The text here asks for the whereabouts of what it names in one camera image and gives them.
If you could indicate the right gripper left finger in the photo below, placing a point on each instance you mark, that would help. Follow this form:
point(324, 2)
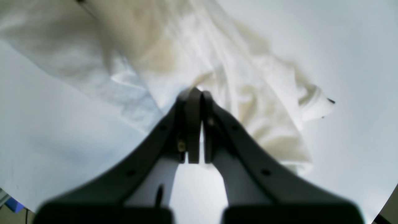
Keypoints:
point(138, 189)

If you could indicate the white printed T-shirt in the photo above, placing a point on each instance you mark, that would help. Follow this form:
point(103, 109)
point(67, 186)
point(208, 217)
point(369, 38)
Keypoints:
point(138, 55)

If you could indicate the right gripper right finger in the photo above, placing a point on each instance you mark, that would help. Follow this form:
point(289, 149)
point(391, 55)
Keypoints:
point(259, 189)

